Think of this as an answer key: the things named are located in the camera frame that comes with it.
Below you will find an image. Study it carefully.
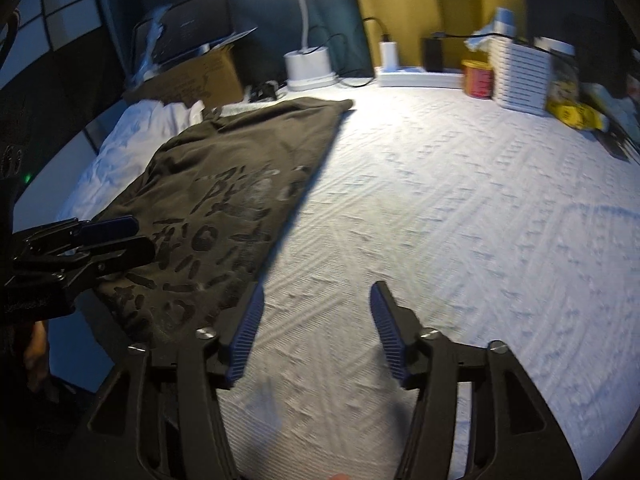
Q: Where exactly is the black cable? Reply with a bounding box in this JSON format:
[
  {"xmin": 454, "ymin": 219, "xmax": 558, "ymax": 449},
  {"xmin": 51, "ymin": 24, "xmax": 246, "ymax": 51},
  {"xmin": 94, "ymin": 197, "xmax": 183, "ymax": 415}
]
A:
[
  {"xmin": 432, "ymin": 31, "xmax": 546, "ymax": 53},
  {"xmin": 310, "ymin": 16, "xmax": 388, "ymax": 88}
]

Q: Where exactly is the white plastic packet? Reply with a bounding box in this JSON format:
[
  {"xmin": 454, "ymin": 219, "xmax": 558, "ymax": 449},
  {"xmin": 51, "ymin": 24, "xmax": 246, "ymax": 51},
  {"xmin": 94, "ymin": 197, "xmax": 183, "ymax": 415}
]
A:
[{"xmin": 580, "ymin": 82, "xmax": 631, "ymax": 131}]

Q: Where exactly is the clear plastic bag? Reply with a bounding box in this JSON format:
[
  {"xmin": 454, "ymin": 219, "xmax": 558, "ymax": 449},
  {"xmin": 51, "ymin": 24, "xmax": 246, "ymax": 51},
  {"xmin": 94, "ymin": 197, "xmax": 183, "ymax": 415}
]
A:
[{"xmin": 127, "ymin": 5, "xmax": 173, "ymax": 86}]

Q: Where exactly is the white perforated basket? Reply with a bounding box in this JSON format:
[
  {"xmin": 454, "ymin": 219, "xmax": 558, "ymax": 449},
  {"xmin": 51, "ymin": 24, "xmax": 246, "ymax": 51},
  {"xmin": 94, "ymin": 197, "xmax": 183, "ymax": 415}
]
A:
[{"xmin": 487, "ymin": 35, "xmax": 553, "ymax": 113}]

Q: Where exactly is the black phone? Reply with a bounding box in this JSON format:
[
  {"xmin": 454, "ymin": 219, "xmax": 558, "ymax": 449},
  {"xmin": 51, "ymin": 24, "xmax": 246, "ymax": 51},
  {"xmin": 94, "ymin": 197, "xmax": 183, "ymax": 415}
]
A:
[{"xmin": 597, "ymin": 122, "xmax": 636, "ymax": 163}]

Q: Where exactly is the red can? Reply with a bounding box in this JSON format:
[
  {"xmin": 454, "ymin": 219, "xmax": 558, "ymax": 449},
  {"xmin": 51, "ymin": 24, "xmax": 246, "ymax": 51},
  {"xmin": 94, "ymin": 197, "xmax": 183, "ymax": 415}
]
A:
[{"xmin": 461, "ymin": 59, "xmax": 496, "ymax": 98}]

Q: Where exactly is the white desk lamp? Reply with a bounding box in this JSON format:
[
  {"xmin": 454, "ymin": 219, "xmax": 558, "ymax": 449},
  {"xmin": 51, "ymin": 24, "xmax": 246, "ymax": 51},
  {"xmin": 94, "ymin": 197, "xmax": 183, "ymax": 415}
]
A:
[{"xmin": 245, "ymin": 0, "xmax": 338, "ymax": 92}]

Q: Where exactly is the yellow snack packet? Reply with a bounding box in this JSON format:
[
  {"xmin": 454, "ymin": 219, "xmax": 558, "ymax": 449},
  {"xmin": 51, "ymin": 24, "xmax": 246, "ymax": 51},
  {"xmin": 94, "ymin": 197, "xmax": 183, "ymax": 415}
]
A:
[{"xmin": 545, "ymin": 95, "xmax": 608, "ymax": 131}]

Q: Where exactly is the black power adapter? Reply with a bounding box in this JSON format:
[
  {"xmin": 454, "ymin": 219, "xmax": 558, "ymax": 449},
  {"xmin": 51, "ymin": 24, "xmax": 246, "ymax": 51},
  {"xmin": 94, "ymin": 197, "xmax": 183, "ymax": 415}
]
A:
[{"xmin": 421, "ymin": 35, "xmax": 446, "ymax": 73}]

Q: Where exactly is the cardboard box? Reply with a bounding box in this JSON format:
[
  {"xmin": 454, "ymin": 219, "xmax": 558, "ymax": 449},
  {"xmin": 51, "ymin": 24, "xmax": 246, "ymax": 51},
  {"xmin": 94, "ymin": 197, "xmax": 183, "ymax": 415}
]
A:
[{"xmin": 122, "ymin": 45, "xmax": 246, "ymax": 108}]

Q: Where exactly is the white and blue bottle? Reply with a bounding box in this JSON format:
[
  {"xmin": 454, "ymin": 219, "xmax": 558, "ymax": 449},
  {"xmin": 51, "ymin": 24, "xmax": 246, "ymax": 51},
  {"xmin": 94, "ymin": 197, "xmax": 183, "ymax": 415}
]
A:
[{"xmin": 492, "ymin": 7, "xmax": 518, "ymax": 41}]

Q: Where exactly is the white textured mattress cover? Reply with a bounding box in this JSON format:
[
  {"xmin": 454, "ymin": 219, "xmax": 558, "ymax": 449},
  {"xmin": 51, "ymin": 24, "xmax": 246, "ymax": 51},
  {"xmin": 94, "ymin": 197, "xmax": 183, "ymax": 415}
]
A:
[{"xmin": 50, "ymin": 72, "xmax": 640, "ymax": 480}]

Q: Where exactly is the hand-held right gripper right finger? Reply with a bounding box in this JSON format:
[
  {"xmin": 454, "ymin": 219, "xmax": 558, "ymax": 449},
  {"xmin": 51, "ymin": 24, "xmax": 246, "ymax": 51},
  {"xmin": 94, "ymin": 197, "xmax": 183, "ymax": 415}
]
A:
[{"xmin": 370, "ymin": 280, "xmax": 583, "ymax": 480}]

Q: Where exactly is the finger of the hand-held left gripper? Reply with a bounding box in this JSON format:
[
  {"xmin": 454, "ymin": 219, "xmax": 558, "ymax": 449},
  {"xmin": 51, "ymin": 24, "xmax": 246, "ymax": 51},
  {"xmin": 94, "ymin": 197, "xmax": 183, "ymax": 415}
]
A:
[
  {"xmin": 12, "ymin": 215, "xmax": 140, "ymax": 256},
  {"xmin": 65, "ymin": 236, "xmax": 157, "ymax": 281}
]

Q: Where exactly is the white charger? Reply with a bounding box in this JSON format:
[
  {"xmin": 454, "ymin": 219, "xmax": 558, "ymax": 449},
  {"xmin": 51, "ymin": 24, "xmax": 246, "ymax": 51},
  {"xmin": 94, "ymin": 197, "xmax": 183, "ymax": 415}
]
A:
[{"xmin": 378, "ymin": 34, "xmax": 399, "ymax": 71}]

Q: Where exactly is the crumpled tissue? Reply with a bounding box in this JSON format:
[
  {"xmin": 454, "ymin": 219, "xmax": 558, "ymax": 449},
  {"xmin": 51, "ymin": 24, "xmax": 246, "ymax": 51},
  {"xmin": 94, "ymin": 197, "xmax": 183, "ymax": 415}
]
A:
[{"xmin": 465, "ymin": 30, "xmax": 501, "ymax": 53}]

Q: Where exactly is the white power strip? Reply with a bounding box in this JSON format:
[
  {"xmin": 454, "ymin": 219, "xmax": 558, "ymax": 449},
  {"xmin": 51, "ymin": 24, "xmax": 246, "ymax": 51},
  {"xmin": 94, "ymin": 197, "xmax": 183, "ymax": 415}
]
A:
[{"xmin": 375, "ymin": 66, "xmax": 466, "ymax": 89}]

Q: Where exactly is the white cloth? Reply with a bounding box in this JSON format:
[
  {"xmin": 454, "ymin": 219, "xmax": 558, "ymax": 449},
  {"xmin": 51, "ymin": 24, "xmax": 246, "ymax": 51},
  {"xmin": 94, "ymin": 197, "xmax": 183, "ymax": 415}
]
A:
[{"xmin": 55, "ymin": 99, "xmax": 206, "ymax": 221}]

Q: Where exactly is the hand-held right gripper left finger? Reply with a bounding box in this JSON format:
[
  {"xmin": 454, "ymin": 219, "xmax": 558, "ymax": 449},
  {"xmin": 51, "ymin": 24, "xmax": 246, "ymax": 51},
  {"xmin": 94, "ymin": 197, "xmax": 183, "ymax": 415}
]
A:
[{"xmin": 70, "ymin": 281, "xmax": 266, "ymax": 480}]

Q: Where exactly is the glass jar with white lid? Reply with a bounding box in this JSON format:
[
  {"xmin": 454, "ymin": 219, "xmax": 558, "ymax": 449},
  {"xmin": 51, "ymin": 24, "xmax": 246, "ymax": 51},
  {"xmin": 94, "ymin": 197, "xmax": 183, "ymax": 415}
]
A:
[{"xmin": 532, "ymin": 36, "xmax": 581, "ymax": 103}]

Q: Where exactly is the brown printed t-shirt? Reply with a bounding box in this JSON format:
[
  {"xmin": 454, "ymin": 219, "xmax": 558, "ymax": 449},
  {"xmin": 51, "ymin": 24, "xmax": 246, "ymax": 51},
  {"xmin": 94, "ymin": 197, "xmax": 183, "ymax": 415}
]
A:
[{"xmin": 90, "ymin": 98, "xmax": 356, "ymax": 346}]

